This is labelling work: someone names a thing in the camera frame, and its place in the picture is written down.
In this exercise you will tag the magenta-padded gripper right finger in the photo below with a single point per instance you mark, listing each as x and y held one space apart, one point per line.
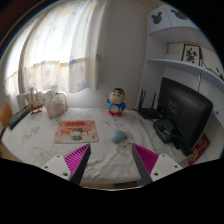
146 159

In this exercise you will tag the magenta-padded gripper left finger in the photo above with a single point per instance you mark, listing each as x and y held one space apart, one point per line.
76 158

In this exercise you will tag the light blue computer mouse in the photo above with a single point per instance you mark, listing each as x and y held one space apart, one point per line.
118 137

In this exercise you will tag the orange cartoon print mouse pad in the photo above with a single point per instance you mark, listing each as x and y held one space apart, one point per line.
76 131

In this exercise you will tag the white cartoon print tablecloth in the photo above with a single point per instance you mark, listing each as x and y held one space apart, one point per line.
110 160

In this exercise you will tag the black box device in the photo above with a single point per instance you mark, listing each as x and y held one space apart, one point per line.
165 130

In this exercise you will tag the black router with antennas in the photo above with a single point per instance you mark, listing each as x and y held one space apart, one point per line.
148 112

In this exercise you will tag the red booklet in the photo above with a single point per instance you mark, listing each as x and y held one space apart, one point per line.
199 149

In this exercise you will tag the large white conch shell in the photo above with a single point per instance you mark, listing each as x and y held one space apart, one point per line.
56 105

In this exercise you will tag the black computer monitor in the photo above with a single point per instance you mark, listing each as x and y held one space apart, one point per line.
185 113

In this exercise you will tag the cartoon boy figure clock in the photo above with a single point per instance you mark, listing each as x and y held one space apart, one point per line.
116 101

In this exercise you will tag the dark green keyboard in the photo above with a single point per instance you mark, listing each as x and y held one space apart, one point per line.
18 117

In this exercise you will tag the white star print curtain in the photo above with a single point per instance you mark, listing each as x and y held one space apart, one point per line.
60 46

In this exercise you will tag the white wall shelf unit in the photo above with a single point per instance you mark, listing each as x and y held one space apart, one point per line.
173 36

